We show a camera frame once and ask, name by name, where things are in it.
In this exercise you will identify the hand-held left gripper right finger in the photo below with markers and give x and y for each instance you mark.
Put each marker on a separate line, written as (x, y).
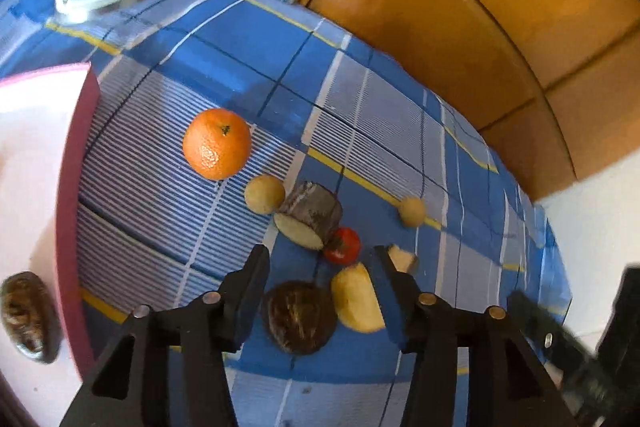
(392, 307)

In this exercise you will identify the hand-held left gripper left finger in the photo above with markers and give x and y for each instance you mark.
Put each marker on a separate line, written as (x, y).
(246, 307)

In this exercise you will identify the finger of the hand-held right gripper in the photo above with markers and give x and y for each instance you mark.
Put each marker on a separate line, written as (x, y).
(550, 337)

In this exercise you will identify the pale yellow cut fruit piece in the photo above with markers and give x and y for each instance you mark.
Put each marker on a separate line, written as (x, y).
(355, 302)

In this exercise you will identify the small dark-skinned cut fruit piece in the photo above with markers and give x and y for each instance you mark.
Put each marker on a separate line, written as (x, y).
(405, 261)

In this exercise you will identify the dark brown wrinkled fruit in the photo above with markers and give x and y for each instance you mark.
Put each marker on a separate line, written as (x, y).
(298, 317)
(25, 317)

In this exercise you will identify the red cherry tomato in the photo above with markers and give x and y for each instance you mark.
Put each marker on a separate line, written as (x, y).
(345, 247)

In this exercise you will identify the small tan round fruit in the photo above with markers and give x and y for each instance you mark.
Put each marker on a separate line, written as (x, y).
(264, 194)
(412, 212)

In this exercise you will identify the large orange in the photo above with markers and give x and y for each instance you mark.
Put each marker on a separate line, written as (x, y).
(215, 147)

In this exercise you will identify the pink box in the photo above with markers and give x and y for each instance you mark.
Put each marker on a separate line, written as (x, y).
(30, 157)

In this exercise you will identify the large dark-skinned cut fruit piece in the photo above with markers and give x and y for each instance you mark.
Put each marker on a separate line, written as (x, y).
(315, 209)

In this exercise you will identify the blue plaid tablecloth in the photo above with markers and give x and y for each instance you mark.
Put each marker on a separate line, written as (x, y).
(350, 72)

